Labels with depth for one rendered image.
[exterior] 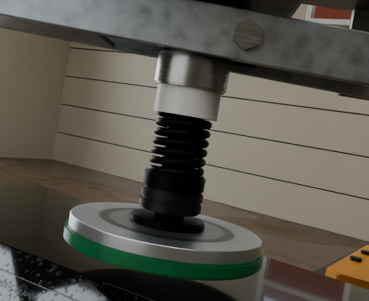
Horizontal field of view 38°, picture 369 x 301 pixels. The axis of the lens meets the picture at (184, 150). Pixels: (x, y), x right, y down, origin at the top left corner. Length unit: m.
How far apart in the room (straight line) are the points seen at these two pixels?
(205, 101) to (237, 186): 6.84
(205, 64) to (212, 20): 0.05
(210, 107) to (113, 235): 0.17
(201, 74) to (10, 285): 0.30
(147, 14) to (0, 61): 8.27
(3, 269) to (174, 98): 0.26
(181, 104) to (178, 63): 0.04
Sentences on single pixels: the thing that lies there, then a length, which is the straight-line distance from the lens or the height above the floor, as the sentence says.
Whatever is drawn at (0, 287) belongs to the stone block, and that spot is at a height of 0.83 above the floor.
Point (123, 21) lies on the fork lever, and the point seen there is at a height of 1.12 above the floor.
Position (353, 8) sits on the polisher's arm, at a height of 1.21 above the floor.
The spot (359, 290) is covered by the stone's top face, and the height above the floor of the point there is 0.87.
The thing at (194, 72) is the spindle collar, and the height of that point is 1.09.
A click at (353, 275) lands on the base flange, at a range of 1.20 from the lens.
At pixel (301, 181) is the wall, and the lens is 7.00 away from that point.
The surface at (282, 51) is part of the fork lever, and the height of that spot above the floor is 1.12.
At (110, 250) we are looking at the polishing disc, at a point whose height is 0.91.
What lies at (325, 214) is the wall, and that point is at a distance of 6.91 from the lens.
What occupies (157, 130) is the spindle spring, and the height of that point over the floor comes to 1.02.
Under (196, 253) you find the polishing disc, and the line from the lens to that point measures 0.50.
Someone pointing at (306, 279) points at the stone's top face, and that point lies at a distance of 0.71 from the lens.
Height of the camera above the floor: 1.04
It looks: 3 degrees down
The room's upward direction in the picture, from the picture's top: 10 degrees clockwise
